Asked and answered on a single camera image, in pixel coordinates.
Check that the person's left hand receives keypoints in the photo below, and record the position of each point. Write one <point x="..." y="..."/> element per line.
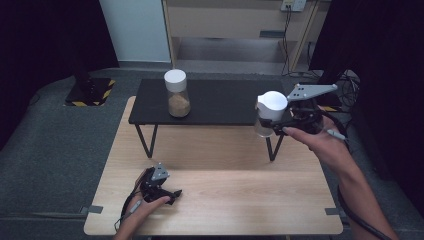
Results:
<point x="136" y="216"/>

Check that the white panel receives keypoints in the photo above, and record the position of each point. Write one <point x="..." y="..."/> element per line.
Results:
<point x="136" y="30"/>

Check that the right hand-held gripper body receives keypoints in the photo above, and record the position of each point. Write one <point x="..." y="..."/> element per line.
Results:
<point x="308" y="115"/>

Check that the black stand with striped base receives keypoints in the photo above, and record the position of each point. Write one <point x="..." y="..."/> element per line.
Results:
<point x="334" y="102"/>
<point x="89" y="92"/>

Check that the dark curtain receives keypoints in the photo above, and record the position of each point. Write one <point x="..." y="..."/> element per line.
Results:
<point x="386" y="66"/>
<point x="40" y="40"/>

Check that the person's right hand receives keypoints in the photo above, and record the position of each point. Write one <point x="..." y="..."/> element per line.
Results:
<point x="328" y="146"/>

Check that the glass jar with white spout lid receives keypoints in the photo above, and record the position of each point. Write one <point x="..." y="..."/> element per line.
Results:
<point x="272" y="105"/>

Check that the grey table bracket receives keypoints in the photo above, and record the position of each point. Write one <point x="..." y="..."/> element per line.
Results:
<point x="333" y="211"/>
<point x="91" y="209"/>

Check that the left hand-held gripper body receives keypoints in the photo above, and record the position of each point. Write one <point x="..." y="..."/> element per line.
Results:
<point x="154" y="185"/>

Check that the white power strip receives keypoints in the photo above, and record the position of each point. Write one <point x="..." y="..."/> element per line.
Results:
<point x="293" y="4"/>

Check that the black shelf with metal legs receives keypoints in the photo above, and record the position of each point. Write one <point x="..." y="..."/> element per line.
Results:
<point x="220" y="101"/>

